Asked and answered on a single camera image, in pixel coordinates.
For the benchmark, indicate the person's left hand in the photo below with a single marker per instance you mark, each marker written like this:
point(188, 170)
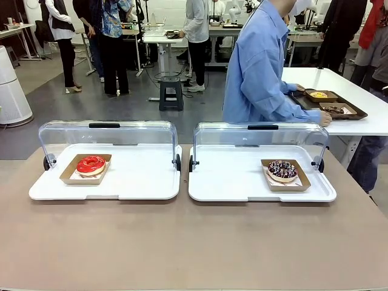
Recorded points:
point(300, 88)

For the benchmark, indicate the person's right hand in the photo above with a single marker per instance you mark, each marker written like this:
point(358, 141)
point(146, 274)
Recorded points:
point(326, 119)

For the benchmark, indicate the chocolate crumb donut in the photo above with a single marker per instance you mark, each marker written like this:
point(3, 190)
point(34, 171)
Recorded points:
point(333, 110)

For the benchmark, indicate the yellow glazed donut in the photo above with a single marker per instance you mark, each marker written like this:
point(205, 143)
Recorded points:
point(318, 95)

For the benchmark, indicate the cardboard tray of yellow donut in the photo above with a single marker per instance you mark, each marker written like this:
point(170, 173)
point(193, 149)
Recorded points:
point(332, 97)

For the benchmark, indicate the cardboard tray of chocolate donut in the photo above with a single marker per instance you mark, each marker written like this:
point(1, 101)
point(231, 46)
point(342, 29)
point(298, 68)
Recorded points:
point(348, 106)

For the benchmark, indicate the dark rectangular serving tray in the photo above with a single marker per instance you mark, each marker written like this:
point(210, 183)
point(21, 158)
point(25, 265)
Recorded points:
point(357, 113)

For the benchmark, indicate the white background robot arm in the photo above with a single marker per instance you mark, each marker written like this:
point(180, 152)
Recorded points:
point(235, 12)

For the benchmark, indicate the person's right forearm blue sleeve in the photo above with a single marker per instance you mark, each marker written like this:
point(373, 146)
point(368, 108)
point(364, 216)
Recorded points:
point(297, 112)

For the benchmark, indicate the person's left forearm blue sleeve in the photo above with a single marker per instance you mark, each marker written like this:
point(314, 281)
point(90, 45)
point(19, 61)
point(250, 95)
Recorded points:
point(288, 86)

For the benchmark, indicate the person in black clothes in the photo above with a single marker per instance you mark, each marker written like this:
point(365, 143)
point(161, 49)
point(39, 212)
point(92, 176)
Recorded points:
point(336, 33)

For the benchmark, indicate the chocolate donut with sprinkles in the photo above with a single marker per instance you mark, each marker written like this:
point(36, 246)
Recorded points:
point(282, 171)

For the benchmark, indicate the paper liner under sprinkled donut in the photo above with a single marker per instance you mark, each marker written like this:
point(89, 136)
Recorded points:
point(298, 182)

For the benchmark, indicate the person with red scarf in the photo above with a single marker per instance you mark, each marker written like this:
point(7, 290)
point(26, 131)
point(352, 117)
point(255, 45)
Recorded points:
point(373, 60)

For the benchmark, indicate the cardboard tray of sprinkled donut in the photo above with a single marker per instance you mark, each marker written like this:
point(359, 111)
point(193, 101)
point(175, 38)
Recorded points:
point(288, 187)

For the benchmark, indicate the person in light grey top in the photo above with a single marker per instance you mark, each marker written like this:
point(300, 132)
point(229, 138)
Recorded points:
point(197, 30)

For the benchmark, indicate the person in blue patterned shirt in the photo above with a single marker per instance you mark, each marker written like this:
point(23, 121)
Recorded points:
point(113, 45)

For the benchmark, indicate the person in dark jacket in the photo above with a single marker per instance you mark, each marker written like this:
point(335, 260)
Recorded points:
point(91, 30)

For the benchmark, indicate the red glazed donut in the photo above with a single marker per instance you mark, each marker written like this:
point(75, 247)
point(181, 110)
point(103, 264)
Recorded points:
point(91, 165)

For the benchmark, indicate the cardboard tray of red donut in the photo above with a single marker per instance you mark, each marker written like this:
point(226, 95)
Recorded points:
point(82, 181)

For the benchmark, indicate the paper liner under red donut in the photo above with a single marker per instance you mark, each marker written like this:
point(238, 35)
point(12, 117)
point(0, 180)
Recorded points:
point(79, 175)

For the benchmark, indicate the person in black vest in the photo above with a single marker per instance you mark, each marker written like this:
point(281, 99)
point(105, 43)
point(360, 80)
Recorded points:
point(62, 24)

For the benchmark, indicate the clear plastic tray lid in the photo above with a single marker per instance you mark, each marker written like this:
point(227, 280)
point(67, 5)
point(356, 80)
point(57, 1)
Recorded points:
point(288, 139)
point(136, 133)

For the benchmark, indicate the large white table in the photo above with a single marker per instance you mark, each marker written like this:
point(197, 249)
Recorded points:
point(363, 91)

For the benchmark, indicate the black lid hinge knob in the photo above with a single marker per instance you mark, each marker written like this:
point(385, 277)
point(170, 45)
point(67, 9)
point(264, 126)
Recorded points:
point(178, 162)
point(319, 166)
point(192, 165)
point(48, 162)

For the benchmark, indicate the grey background desk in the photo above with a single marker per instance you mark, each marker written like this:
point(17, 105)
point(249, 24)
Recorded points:
point(303, 39)

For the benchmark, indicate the white display tray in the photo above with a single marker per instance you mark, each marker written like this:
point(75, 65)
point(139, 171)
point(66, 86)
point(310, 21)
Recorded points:
point(136, 182)
point(230, 182)

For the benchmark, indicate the dark grey step stool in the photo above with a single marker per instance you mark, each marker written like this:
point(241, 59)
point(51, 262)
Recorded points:
point(171, 94)

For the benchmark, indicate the white height-adjustable desk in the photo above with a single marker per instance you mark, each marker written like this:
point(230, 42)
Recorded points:
point(160, 39)

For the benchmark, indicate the white air purifier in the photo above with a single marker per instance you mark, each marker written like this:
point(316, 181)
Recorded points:
point(12, 91)

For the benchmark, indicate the light wooden desk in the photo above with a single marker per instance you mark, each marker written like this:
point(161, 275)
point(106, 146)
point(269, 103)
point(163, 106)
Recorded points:
point(15, 33)

